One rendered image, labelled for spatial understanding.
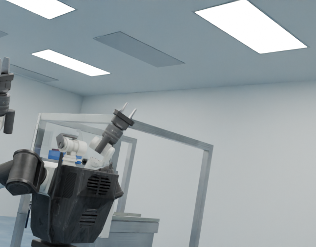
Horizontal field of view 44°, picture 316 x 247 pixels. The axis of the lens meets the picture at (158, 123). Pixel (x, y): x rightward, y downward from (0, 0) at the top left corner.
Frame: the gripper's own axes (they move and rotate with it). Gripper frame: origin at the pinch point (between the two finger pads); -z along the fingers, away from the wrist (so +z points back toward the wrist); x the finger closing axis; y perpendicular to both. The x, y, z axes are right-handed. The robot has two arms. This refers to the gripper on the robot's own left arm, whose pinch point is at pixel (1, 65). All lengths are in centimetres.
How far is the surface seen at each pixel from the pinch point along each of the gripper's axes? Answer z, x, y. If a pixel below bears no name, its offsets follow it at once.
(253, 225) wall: 213, 380, 158
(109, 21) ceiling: -10, 300, -71
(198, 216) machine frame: 125, 180, 85
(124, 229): 165, 188, 22
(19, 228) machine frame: 158, 128, -51
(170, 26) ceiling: -21, 297, -1
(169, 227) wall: 297, 450, 42
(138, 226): 167, 204, 32
